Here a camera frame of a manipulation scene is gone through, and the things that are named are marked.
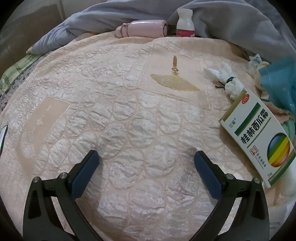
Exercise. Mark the grey blue duvet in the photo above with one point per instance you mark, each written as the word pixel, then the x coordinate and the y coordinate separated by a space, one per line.
pixel 231 18

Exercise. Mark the brown headboard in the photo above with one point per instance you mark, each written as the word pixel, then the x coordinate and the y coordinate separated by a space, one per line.
pixel 27 23

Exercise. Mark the crumpled white tissue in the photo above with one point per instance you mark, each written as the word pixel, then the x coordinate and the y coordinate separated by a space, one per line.
pixel 233 87

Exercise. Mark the pink towel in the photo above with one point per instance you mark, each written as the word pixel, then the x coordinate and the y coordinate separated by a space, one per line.
pixel 275 112

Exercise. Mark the pink thermos bottle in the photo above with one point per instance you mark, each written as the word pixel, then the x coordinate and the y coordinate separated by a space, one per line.
pixel 143 27

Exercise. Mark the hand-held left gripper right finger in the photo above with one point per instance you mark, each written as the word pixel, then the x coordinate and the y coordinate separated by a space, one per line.
pixel 208 176

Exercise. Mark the green plaid cloth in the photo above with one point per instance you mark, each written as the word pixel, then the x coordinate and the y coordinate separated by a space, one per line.
pixel 18 67

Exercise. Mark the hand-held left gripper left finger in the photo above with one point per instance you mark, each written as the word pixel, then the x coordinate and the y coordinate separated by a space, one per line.
pixel 84 176

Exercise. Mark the blue plastic bag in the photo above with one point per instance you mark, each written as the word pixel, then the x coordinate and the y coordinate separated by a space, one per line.
pixel 277 83

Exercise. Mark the white pill bottle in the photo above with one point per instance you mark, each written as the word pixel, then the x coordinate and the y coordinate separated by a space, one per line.
pixel 185 23

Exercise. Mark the grey patterned bed sheet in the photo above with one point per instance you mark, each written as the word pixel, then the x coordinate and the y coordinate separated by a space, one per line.
pixel 7 97

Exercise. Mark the white green medicine box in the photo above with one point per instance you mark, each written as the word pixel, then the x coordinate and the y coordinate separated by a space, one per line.
pixel 254 129

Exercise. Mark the pink quilted bedspread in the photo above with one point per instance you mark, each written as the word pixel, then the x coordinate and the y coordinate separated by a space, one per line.
pixel 138 104

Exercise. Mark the small white packet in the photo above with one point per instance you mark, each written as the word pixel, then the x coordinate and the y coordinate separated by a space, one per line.
pixel 255 61

